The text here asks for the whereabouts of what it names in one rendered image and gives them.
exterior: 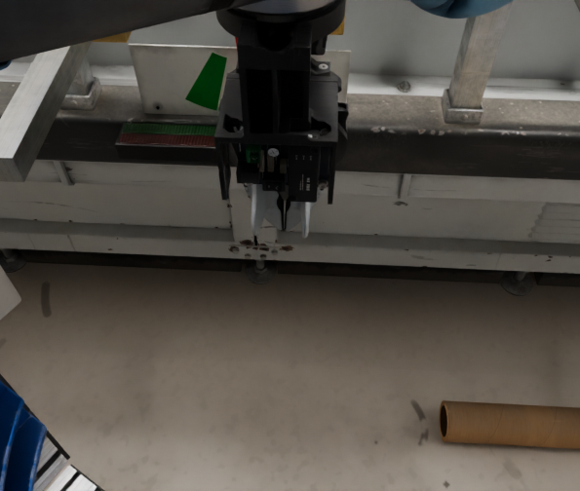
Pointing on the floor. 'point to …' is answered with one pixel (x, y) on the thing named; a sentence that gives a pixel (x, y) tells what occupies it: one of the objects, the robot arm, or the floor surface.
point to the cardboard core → (521, 425)
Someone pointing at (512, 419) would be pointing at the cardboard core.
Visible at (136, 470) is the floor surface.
